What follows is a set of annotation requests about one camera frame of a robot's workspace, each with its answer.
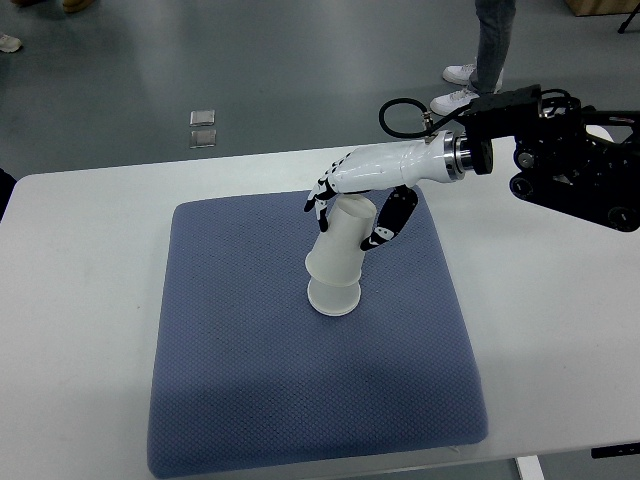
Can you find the blue quilted cushion mat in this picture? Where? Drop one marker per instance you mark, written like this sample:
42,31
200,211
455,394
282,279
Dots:
248,374

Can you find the upper silver floor plate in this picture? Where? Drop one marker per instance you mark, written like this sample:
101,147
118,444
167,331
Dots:
202,117

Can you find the silver floor plate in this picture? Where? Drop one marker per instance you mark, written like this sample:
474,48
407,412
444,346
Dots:
202,117
202,138

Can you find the white paper cup on mat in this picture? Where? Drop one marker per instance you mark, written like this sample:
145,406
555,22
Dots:
331,300

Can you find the white paper cup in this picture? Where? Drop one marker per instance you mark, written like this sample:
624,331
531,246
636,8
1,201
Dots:
336,258
331,300

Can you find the lower silver floor plate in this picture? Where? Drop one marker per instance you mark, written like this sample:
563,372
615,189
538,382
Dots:
202,138

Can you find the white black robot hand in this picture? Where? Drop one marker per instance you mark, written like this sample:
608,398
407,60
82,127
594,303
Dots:
395,167

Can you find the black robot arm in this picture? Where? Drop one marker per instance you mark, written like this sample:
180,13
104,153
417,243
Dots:
573,159

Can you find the black table control panel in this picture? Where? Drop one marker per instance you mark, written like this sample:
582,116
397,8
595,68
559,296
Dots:
614,451

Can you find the white table leg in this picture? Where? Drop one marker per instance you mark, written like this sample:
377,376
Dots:
529,468

